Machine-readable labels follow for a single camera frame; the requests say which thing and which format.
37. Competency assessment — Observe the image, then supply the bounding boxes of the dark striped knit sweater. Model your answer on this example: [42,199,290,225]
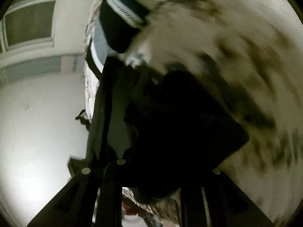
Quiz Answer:
[91,56,249,204]

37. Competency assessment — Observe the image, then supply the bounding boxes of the black clothes pile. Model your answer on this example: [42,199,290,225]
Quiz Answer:
[75,109,90,131]

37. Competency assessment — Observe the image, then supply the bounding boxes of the left grey curtain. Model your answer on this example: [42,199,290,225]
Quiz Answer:
[1,55,83,86]

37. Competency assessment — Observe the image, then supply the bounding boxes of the floral bed blanket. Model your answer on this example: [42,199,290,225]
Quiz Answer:
[83,0,303,227]

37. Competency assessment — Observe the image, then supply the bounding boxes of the folded black grey striped sweater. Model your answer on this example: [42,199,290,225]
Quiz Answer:
[85,0,150,80]

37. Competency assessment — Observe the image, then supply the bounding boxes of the window with white frame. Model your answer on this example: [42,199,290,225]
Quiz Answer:
[1,0,57,54]

